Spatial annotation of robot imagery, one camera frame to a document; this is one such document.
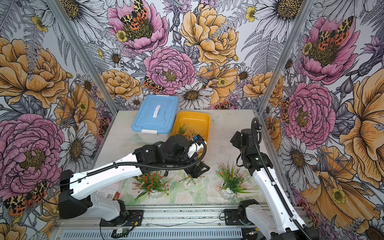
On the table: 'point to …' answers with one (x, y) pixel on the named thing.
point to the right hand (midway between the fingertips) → (239, 139)
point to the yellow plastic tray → (194, 120)
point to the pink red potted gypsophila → (151, 182)
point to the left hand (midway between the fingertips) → (199, 165)
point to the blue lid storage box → (155, 119)
